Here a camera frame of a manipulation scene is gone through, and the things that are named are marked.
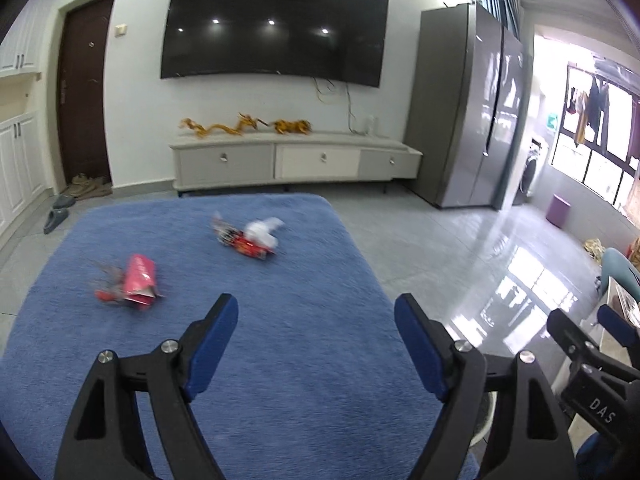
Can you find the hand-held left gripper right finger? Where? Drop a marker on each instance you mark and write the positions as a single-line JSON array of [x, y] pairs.
[[420, 350]]

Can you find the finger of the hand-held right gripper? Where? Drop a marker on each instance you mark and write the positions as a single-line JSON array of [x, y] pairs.
[[575, 342], [617, 330]]

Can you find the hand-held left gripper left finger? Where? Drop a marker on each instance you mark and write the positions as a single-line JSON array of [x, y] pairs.
[[215, 345]]

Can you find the white round bin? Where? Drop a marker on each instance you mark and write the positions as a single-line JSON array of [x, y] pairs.
[[491, 410]]

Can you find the small side table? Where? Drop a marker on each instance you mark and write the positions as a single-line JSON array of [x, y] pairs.
[[625, 300]]

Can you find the light teal chair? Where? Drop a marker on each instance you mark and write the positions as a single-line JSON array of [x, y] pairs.
[[617, 265]]

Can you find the patterned yellow cloth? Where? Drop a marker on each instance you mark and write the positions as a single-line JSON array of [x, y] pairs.
[[594, 249]]

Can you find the blue fluffy blanket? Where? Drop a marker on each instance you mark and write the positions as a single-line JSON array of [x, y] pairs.
[[300, 310]]

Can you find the pink wrapper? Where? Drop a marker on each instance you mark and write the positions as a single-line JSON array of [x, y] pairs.
[[140, 275]]

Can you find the small red snack wrapper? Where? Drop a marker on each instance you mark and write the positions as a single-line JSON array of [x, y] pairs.
[[245, 246]]

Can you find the brown feathery wrapper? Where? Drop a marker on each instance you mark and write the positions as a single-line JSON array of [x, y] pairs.
[[110, 290]]

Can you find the white plastic bag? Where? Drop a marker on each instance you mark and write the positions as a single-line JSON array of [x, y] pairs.
[[260, 230]]

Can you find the balcony window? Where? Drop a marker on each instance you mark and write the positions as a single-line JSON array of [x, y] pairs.
[[600, 165]]

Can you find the white washing machine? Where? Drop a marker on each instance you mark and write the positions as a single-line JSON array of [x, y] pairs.
[[532, 172]]

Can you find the grey slipper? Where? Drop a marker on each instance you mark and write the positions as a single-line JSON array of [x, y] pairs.
[[56, 221], [64, 201]]

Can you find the brown shoes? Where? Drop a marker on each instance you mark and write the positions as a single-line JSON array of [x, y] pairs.
[[89, 186]]

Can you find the grey and white television stand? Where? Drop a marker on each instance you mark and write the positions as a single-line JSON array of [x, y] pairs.
[[300, 160]]

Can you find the golden dragon figurine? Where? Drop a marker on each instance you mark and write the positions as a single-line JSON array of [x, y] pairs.
[[220, 129]]

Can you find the hanging clothes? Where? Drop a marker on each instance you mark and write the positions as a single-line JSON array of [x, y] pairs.
[[597, 105]]

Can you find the golden tiger figurine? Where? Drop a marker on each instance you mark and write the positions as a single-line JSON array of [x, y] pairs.
[[292, 127]]

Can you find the grey double-door refrigerator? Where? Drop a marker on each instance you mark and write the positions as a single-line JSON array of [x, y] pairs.
[[460, 110]]

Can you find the dark brown entrance door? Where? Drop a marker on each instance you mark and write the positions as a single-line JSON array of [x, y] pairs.
[[85, 95]]

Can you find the blue curtain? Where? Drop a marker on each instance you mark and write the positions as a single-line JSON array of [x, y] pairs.
[[502, 12]]

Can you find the green wall sticker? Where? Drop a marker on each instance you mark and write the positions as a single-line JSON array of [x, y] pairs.
[[551, 121]]

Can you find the black wall television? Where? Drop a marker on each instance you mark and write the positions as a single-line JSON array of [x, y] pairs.
[[275, 25]]

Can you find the white wall cabinets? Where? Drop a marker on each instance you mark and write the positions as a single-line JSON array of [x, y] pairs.
[[22, 45]]

